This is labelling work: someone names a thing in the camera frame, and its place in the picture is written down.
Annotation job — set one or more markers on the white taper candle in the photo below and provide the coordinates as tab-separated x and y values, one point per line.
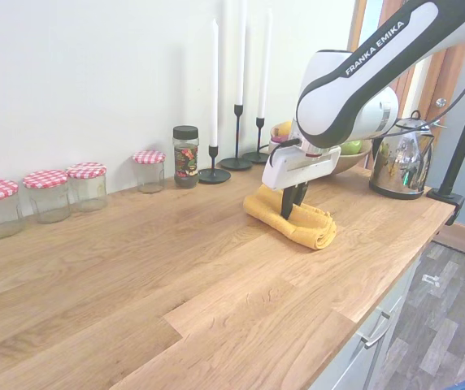
214	81
240	53
264	65

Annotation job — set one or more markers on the tall black candle holder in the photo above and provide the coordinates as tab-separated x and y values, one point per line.
236	162

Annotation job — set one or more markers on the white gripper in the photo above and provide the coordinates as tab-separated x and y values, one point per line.
297	166

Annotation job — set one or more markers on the wooden door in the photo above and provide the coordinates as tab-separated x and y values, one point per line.
448	81

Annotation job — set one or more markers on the stainless steel kettle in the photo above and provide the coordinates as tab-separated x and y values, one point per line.
403	162

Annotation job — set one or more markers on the small white floor object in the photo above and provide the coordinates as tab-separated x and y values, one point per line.
431	279

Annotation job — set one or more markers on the short black candle holder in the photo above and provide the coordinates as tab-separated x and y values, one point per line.
214	174

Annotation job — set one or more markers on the grey kitchen cabinet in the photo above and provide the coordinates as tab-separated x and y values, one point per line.
379	308

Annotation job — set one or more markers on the yellow cloth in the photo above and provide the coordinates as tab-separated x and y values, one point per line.
309	227

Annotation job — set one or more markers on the black camera stand with clamp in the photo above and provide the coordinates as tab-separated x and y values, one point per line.
460	154

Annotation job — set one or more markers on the medium black candle holder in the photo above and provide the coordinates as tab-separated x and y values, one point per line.
259	156

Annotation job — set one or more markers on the coffee jar black lid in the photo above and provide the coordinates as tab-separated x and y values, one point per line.
186	158

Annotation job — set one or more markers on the green apple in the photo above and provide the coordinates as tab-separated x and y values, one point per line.
351	146

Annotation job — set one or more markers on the yellow lemon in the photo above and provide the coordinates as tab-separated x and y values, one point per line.
285	128

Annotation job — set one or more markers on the silver door knob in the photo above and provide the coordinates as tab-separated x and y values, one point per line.
441	102

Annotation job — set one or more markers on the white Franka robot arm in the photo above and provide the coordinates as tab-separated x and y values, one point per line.
358	89

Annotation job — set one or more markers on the wooden fruit bowl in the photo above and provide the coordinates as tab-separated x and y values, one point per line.
352	160

